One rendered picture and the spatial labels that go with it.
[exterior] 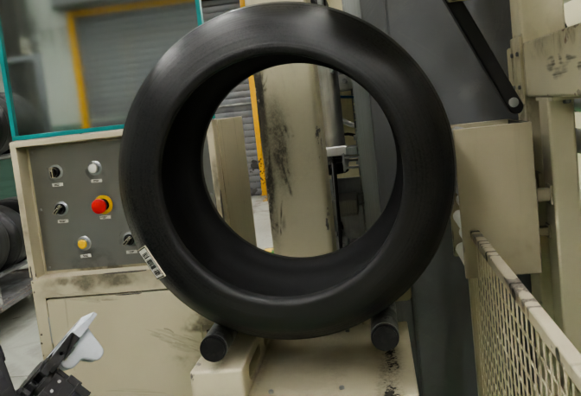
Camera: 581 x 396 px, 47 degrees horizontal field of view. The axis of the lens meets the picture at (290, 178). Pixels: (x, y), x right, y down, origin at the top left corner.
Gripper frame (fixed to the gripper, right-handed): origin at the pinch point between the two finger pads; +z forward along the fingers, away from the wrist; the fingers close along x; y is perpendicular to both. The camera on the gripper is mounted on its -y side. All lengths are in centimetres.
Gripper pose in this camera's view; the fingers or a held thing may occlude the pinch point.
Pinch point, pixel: (86, 316)
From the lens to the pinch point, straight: 110.1
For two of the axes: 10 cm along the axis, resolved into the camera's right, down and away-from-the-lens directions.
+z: 4.9, -7.0, 5.2
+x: 4.5, -3.0, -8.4
